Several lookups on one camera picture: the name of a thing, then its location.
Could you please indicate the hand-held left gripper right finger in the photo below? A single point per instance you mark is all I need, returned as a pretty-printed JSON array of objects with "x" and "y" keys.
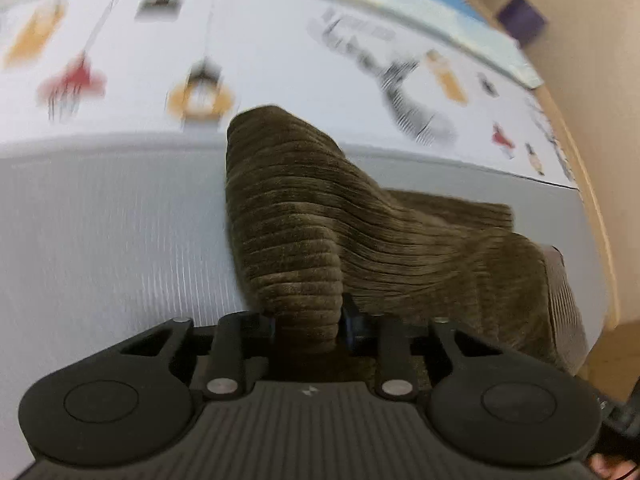
[{"x": 351, "y": 329}]

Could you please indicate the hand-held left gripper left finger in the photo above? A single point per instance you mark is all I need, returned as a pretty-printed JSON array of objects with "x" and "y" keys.
[{"x": 267, "y": 329}]

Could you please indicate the grey white printed blanket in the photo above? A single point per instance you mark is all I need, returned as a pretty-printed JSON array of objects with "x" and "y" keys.
[{"x": 125, "y": 220}]

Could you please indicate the purple box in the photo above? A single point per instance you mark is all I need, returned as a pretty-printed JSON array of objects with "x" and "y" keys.
[{"x": 520, "y": 20}]

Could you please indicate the wooden bed frame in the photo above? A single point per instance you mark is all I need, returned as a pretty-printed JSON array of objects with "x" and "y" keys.
[{"x": 595, "y": 210}]

